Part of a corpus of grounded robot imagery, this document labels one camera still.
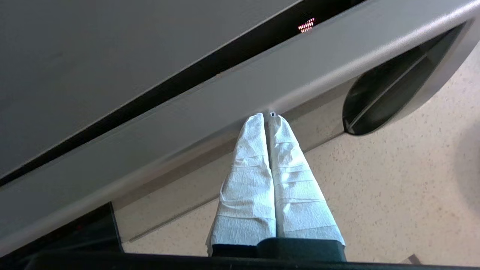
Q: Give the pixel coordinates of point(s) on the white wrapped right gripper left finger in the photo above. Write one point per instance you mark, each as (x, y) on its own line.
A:
(247, 187)

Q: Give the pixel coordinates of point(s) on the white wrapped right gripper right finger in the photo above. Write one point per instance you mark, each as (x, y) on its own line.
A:
(300, 195)

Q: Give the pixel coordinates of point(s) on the black glass microwave door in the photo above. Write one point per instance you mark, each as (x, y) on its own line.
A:
(225, 101)

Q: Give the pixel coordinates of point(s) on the silver black microwave oven body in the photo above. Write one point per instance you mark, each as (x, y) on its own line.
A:
(112, 56)

